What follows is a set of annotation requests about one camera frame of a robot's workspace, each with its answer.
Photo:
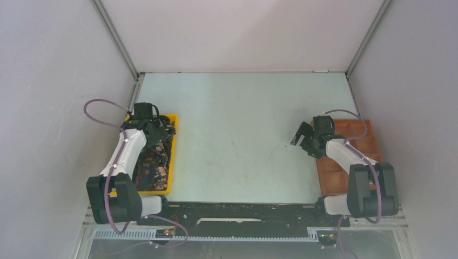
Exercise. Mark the white slotted cable duct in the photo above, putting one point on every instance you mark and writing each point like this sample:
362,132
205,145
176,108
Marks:
143,234

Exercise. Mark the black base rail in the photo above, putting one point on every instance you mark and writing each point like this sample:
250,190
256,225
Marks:
246,219

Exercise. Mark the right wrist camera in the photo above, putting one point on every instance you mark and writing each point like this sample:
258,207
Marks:
323,125

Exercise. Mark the brown compartment tray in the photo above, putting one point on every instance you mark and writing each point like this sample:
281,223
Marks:
333,179

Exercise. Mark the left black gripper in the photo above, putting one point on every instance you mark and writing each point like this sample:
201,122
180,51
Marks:
160,135

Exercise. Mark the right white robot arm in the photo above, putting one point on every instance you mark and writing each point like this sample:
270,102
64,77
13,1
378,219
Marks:
371,187

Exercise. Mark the yellow plastic bin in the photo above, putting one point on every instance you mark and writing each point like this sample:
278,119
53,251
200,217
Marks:
130,144

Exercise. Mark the pile of dark ties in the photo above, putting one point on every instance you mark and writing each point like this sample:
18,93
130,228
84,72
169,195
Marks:
153,165

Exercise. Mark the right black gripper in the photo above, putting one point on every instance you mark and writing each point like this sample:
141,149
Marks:
306,130

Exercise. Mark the aluminium frame rail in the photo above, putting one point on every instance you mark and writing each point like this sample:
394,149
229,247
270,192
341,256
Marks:
397,223

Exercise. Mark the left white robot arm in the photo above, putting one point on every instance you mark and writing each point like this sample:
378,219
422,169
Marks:
132,184

